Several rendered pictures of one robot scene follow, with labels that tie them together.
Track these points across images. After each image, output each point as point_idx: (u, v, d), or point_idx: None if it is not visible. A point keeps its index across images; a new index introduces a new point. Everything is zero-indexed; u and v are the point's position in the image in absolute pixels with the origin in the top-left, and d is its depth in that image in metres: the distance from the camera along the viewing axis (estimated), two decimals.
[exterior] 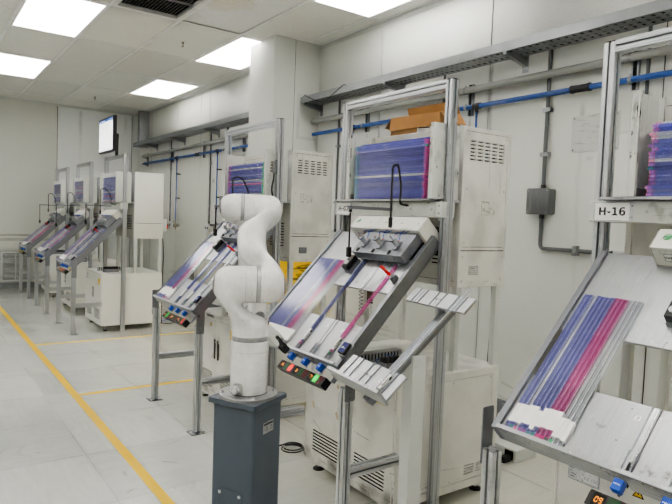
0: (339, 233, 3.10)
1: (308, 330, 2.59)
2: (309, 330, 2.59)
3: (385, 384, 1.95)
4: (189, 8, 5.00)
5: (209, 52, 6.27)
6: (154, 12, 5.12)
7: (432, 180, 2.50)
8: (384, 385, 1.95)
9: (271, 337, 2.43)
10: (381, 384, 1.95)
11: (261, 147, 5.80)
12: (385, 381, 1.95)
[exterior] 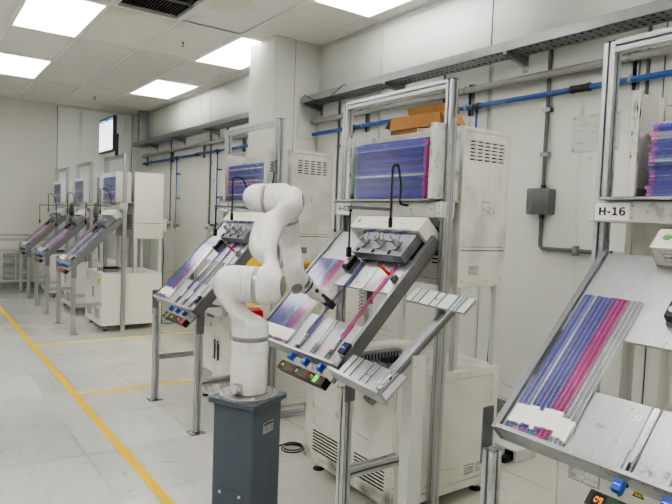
0: (339, 233, 3.10)
1: (303, 335, 2.58)
2: (304, 335, 2.58)
3: (385, 384, 1.95)
4: (189, 8, 5.00)
5: (209, 52, 6.27)
6: (154, 12, 5.12)
7: (432, 180, 2.50)
8: (384, 385, 1.95)
9: None
10: (381, 384, 1.95)
11: (261, 147, 5.80)
12: (385, 381, 1.95)
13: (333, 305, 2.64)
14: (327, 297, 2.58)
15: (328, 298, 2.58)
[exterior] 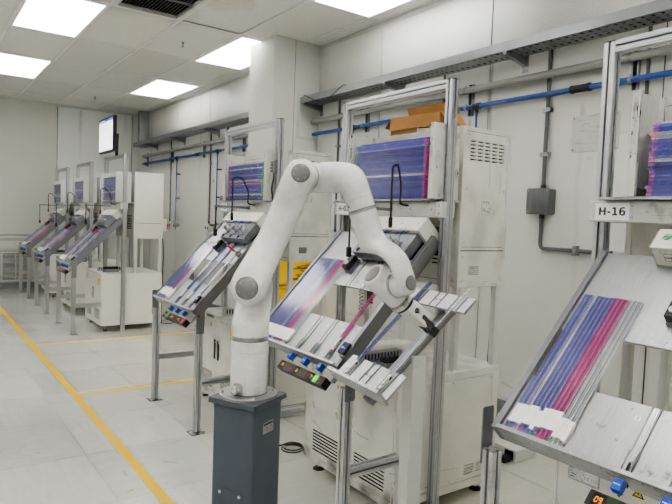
0: (339, 233, 3.10)
1: (353, 362, 2.16)
2: (354, 362, 2.15)
3: (385, 384, 1.95)
4: (189, 8, 5.00)
5: (209, 52, 6.27)
6: (154, 12, 5.12)
7: (432, 180, 2.50)
8: (384, 385, 1.95)
9: None
10: (381, 384, 1.95)
11: (261, 147, 5.80)
12: (385, 381, 1.95)
13: (435, 332, 2.02)
14: (430, 321, 1.96)
15: (431, 322, 1.96)
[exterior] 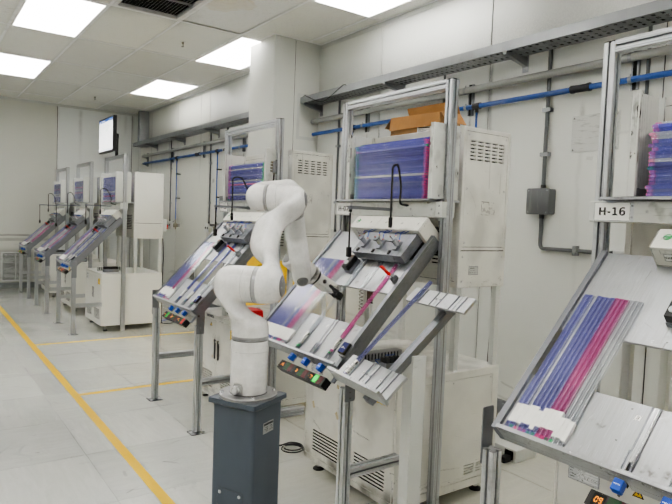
0: (339, 233, 3.10)
1: (353, 362, 2.16)
2: (354, 362, 2.15)
3: (304, 338, 2.58)
4: (189, 8, 5.00)
5: (209, 52, 6.27)
6: (154, 12, 5.12)
7: (432, 180, 2.50)
8: (304, 339, 2.57)
9: None
10: (301, 339, 2.57)
11: (261, 147, 5.80)
12: (304, 336, 2.58)
13: (340, 296, 2.65)
14: (335, 288, 2.59)
15: (336, 289, 2.60)
